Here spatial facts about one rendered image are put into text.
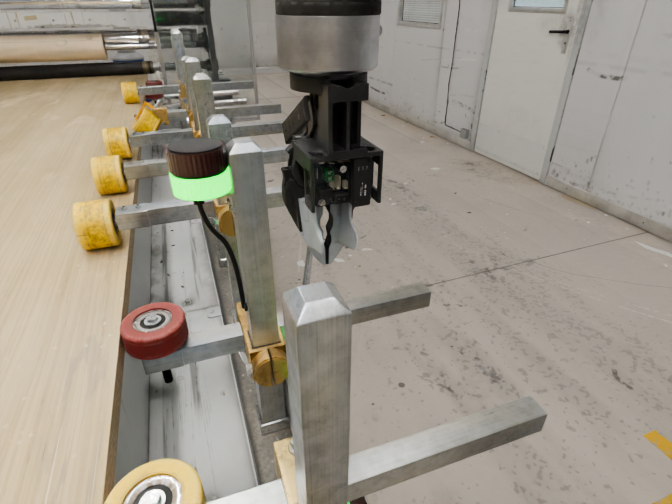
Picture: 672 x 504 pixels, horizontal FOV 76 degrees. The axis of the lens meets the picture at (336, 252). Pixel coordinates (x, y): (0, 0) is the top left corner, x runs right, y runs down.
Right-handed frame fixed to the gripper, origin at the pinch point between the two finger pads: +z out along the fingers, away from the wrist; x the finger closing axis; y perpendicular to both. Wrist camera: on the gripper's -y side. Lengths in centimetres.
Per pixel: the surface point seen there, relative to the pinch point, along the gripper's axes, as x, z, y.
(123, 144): -27, 6, -79
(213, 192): -11.5, -8.8, -0.6
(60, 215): -38, 11, -48
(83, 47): -51, -5, -233
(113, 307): -26.3, 10.8, -13.0
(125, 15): -28, -19, -233
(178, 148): -14.1, -13.0, -2.7
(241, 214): -8.9, -5.5, -1.7
